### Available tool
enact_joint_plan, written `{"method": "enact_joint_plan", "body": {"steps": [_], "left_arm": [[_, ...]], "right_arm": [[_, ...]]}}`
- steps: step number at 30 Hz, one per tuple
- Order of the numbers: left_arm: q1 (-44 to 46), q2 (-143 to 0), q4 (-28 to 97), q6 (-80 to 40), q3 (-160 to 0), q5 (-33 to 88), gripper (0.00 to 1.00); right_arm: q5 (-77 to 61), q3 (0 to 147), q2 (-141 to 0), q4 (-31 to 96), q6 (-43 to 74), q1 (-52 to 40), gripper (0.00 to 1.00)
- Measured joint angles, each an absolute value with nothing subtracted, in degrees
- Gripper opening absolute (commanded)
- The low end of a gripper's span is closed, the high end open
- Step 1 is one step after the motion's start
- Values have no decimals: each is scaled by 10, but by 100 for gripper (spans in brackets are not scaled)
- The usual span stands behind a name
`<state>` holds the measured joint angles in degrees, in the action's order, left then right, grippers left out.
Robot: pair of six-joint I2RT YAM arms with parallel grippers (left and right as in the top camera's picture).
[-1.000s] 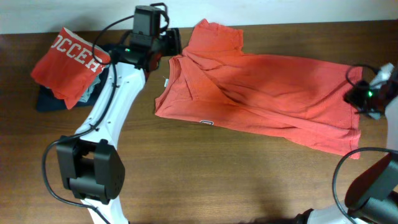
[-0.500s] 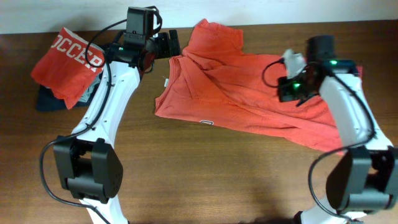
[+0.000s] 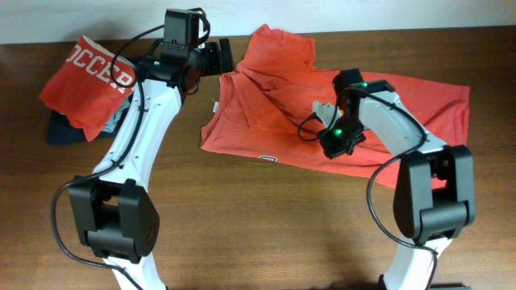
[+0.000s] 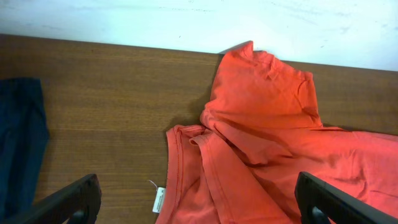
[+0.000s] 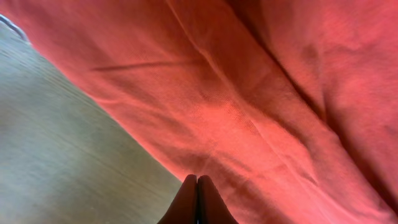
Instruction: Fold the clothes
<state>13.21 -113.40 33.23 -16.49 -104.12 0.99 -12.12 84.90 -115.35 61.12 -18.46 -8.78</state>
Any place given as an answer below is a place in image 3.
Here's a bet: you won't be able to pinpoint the orange t-shirt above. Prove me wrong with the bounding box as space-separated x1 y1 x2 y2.
201 24 470 177

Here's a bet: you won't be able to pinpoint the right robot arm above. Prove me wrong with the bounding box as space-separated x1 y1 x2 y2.
312 68 476 290

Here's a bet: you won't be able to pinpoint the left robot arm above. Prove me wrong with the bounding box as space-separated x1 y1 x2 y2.
63 8 234 289

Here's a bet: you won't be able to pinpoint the folded grey garment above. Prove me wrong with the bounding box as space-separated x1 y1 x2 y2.
59 96 134 134

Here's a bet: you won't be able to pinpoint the folded red soccer shirt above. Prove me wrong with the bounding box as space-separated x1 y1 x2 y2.
40 35 135 117

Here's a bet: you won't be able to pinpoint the folded navy garment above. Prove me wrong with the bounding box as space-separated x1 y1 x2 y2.
46 109 127 145

